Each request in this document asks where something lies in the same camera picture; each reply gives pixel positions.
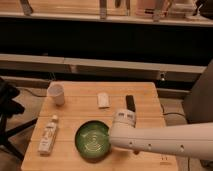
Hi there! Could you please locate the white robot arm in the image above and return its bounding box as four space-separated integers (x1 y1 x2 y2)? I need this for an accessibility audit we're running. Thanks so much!
109 109 213 161

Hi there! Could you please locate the green ceramic bowl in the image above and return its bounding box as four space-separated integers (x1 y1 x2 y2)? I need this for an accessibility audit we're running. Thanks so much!
75 120 111 160

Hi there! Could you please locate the white rectangular sponge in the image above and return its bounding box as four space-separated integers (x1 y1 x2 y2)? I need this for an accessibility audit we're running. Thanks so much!
97 93 110 108

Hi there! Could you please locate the black rectangular block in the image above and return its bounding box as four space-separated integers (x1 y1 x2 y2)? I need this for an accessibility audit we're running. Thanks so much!
126 95 136 112

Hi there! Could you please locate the white paper cup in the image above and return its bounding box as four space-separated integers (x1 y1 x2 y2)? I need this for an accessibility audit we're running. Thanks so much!
47 84 65 106

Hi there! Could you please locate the white squeeze bottle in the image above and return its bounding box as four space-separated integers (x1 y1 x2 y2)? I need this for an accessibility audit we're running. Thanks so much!
38 115 59 155

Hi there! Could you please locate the black chair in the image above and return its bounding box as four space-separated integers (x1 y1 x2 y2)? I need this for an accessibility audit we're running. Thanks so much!
0 77 37 160

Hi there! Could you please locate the black floor cable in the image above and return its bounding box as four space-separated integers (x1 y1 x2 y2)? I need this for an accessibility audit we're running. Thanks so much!
160 103 188 118

